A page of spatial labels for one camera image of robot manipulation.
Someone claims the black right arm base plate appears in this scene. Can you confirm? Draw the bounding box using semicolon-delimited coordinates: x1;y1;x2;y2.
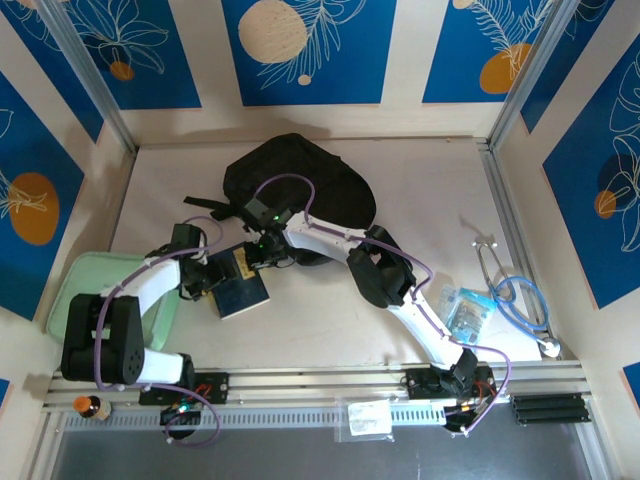
405;367;494;401

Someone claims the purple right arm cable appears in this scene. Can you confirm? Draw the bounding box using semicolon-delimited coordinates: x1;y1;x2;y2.
254;173;512;439

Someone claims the small electronics board with wires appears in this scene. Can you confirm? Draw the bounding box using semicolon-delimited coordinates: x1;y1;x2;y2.
159;401;204;427
443;399;490;431

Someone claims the grey slotted cable duct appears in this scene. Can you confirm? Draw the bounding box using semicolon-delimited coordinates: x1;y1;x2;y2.
63;407;449;431

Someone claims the clear plastic packet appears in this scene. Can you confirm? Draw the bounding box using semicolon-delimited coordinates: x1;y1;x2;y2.
432;283;464;322

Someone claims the blue tube stethoscope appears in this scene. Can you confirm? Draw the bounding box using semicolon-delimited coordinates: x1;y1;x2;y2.
471;239;564;359

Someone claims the dark blue book yellow label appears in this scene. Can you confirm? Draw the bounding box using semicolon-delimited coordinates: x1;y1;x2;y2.
206;242;272;321

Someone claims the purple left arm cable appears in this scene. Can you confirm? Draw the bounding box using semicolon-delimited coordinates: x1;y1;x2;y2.
94;215;224;447

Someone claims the short aluminium table rail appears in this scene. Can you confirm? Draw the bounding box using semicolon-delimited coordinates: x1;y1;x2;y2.
477;137;579;364

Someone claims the mint green zip pouch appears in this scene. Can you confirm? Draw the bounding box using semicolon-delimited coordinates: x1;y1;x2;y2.
45;253;182;354

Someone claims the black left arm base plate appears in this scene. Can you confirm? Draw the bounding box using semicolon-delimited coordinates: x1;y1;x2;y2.
138;372;230;406

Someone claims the clear bag with paper label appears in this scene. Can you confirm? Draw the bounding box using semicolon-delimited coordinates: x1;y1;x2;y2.
333;397;396;444

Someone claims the long aluminium table rail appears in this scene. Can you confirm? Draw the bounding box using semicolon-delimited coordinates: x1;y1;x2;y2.
42;362;591;414

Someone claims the black backpack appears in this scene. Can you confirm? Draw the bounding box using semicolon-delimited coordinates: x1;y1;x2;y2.
182;132;377;267

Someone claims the black ribbed block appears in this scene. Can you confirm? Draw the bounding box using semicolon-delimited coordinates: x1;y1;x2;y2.
509;393;587;427

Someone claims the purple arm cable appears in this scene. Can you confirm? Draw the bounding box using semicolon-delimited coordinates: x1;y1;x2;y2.
94;215;224;447
254;173;512;439

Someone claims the brown bottle orange cap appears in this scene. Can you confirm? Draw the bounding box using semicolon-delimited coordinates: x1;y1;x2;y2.
73;394;114;422

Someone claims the aluminium frame post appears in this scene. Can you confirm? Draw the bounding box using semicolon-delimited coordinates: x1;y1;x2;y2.
37;0;139;154
487;0;574;149

